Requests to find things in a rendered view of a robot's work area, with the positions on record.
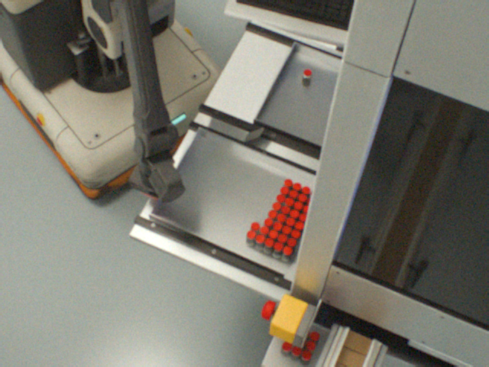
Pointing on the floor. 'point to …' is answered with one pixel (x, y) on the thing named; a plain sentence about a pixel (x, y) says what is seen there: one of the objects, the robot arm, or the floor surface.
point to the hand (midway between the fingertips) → (157, 196)
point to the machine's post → (349, 134)
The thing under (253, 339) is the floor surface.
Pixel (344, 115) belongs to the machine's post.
